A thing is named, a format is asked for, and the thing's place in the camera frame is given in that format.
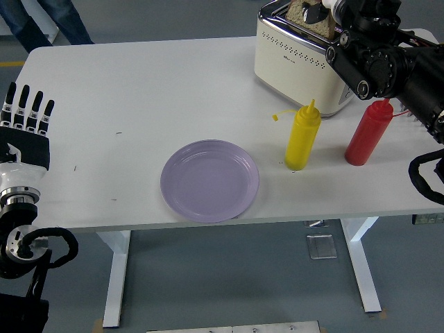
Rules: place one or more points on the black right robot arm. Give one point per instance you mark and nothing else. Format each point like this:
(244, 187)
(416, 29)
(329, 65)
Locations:
(381, 62)

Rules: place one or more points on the red squeeze bottle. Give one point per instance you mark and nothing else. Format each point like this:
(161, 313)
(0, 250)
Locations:
(367, 135)

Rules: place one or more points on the small clear plastic piece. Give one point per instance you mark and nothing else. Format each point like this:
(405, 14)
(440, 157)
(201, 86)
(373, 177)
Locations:
(316, 223)

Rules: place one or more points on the clear plastic floor plate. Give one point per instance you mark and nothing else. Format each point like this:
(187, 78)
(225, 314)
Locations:
(322, 247)

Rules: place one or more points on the table control panel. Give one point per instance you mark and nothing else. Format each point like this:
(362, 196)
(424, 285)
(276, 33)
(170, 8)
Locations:
(428, 219)

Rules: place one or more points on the bread slice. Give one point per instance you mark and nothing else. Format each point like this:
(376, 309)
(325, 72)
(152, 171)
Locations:
(295, 14)

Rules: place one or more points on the purple plate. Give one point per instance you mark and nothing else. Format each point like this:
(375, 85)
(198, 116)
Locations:
(209, 180)

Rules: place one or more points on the yellow squeeze bottle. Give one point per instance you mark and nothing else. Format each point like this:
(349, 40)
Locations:
(301, 138)

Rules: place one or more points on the cream and chrome toaster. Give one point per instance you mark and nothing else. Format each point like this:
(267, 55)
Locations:
(295, 73)

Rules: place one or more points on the grey metal base plate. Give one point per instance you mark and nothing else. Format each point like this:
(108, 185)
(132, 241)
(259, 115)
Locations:
(232, 329)

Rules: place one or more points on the white cabinet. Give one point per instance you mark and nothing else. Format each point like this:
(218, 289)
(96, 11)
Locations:
(52, 33)

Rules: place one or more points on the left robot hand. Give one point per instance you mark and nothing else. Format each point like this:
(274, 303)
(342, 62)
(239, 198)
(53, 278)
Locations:
(26, 149)

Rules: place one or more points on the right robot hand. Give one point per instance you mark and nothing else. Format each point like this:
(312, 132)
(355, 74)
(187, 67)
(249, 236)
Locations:
(314, 12)

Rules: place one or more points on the person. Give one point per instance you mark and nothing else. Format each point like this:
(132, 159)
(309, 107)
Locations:
(74, 24)

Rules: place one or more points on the white table leg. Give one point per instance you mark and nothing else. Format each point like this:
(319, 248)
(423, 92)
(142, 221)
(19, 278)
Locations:
(366, 270)
(116, 277)

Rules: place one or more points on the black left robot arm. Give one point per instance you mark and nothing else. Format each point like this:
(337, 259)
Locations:
(17, 211)

